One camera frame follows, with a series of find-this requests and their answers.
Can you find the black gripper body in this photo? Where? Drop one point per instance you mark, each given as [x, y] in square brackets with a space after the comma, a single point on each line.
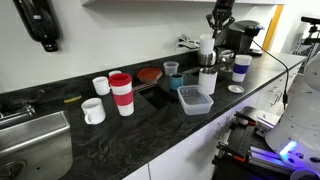
[225, 4]

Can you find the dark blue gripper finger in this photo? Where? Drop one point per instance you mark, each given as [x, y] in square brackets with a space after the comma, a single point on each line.
[228, 18]
[214, 16]

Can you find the plain white mug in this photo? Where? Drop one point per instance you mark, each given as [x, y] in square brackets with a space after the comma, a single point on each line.
[206, 45]
[101, 86]
[115, 72]
[94, 111]

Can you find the white cup blue band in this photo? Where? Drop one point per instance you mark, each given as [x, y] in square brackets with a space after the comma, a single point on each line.
[241, 68]

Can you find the small clear plastic cup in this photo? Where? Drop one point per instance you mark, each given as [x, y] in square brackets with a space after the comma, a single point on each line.
[171, 68]

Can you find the white round cup lid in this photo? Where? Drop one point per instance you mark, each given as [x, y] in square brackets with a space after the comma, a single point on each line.
[236, 88]

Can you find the teal cup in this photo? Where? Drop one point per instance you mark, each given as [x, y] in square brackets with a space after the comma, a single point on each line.
[176, 82]

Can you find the white cup red lid band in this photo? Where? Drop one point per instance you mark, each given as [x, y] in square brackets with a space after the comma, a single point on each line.
[122, 95]

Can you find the grey black coffee maker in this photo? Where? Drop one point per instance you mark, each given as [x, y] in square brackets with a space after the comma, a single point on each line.
[243, 35]

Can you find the stainless steel carafe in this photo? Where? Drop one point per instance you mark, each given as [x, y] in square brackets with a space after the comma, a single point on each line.
[206, 60]

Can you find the white steel-lined tumbler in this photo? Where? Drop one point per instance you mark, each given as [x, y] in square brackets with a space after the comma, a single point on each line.
[207, 81]

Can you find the clear plastic food container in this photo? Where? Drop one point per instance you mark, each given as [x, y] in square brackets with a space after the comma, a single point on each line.
[195, 100]

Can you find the black equipment cart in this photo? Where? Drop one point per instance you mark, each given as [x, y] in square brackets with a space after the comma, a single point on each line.
[243, 136]

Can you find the white base cabinet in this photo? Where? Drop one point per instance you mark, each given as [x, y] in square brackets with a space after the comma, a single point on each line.
[186, 156]

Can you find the yellow green sponge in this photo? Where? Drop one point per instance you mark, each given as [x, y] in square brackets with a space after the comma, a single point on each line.
[72, 96]

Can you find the steel sink faucet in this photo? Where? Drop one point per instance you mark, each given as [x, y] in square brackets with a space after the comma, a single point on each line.
[23, 106]

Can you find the stainless steel sink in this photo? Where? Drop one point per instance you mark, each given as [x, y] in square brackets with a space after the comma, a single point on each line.
[33, 143]

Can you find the white wall power outlet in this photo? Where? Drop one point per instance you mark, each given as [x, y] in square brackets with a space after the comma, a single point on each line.
[182, 41]

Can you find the yellow door frame strip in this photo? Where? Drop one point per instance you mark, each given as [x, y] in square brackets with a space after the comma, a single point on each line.
[273, 26]

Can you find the white wall cabinet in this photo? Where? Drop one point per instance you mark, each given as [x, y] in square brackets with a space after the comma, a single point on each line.
[150, 2]

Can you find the black camera on stand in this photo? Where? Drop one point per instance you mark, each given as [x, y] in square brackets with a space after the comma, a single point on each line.
[311, 20]

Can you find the aluminium extrusion rail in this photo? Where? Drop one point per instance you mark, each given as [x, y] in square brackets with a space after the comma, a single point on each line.
[266, 156]

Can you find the black wall dispenser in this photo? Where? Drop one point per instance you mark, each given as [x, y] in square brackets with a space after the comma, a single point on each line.
[38, 23]

